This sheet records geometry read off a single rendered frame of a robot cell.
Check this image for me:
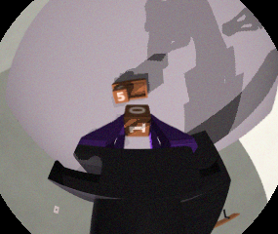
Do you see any brown shallow tray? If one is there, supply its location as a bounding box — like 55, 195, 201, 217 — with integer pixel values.
111, 78, 148, 99

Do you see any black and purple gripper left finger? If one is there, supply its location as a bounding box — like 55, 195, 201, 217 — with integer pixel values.
77, 114, 125, 149

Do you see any brown wooden cube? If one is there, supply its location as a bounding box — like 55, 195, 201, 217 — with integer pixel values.
124, 104, 151, 137
112, 85, 130, 103

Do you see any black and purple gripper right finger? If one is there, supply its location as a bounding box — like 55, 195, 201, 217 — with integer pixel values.
149, 114, 198, 153

